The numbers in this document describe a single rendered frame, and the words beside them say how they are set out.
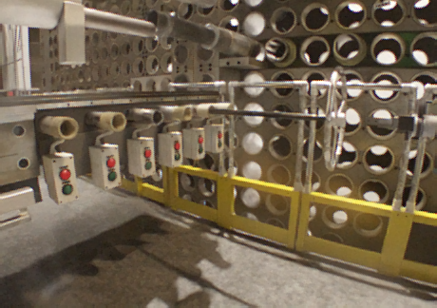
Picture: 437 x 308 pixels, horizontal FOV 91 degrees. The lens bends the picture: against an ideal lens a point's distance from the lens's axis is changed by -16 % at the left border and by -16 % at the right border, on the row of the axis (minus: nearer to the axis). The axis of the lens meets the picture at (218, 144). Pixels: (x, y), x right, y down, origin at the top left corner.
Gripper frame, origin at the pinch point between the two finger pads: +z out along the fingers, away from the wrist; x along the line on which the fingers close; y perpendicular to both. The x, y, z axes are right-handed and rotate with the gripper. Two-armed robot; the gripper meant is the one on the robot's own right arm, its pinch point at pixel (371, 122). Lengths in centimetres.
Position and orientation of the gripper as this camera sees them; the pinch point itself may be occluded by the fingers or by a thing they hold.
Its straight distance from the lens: 98.9
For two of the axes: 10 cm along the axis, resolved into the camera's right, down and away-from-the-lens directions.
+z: -8.2, -1.1, 5.6
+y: -1.0, 9.9, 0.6
